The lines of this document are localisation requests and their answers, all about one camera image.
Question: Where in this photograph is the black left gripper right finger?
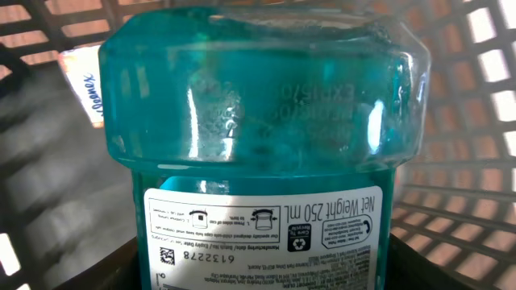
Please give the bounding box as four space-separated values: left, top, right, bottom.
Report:
387 234 475 290

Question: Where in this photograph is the teal mouthwash bottle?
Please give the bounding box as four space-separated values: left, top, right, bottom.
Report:
98 6 431 289

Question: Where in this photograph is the grey plastic mesh basket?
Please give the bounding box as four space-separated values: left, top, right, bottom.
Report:
1 0 515 289

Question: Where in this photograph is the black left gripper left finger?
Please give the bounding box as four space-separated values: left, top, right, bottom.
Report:
55 238 138 290

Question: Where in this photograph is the orange tissue pack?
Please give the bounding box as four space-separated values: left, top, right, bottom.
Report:
58 45 104 128

